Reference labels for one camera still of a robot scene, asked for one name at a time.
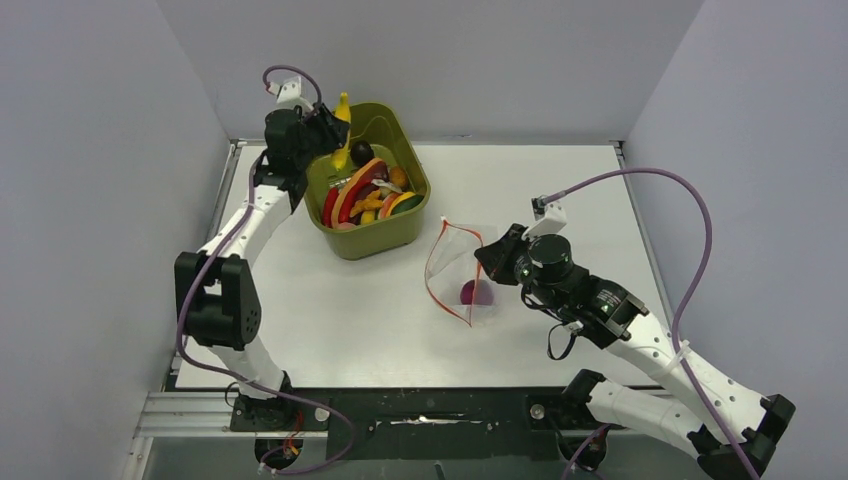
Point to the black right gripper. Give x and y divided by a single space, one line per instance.
496 258

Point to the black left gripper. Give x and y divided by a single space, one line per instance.
333 130

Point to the long yellow chili pepper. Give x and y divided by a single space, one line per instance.
343 117

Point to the purple red onion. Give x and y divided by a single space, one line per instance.
477 293

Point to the clear zip bag orange zipper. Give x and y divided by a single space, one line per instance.
451 263

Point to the dark purple plum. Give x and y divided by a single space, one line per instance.
361 153

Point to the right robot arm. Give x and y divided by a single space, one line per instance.
730 430

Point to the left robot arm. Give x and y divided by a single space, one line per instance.
218 305

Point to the short red chili pepper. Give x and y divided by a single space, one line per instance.
331 207

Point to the olive green plastic basket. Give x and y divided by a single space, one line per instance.
377 124

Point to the watermelon slice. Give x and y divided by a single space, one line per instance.
387 203

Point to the dark green avocado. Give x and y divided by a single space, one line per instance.
408 205

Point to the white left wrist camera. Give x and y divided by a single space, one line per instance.
290 94

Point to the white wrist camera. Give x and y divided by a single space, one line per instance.
290 94
549 218

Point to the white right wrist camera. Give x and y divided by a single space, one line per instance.
549 218

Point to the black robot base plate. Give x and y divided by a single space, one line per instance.
421 423

